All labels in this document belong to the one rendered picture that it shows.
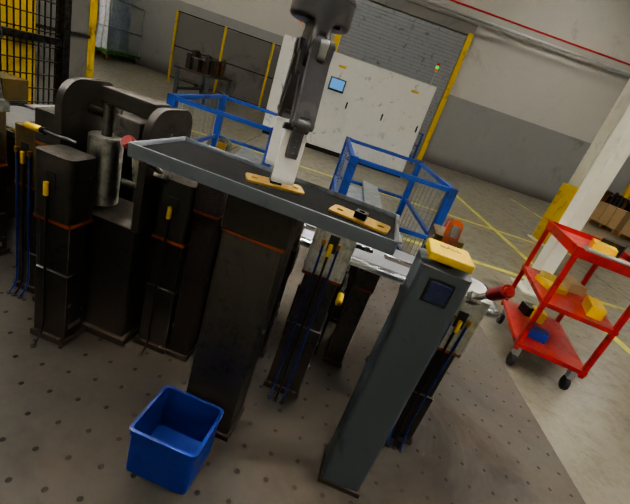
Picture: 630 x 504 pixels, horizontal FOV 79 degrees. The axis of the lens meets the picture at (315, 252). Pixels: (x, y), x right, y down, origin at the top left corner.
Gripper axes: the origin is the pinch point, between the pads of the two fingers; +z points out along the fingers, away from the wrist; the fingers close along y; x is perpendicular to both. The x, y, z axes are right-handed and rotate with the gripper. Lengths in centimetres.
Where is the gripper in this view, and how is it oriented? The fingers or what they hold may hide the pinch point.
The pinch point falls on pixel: (282, 155)
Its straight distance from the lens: 54.6
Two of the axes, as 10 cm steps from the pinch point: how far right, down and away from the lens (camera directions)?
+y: -2.0, -4.5, 8.7
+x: -9.3, -1.8, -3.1
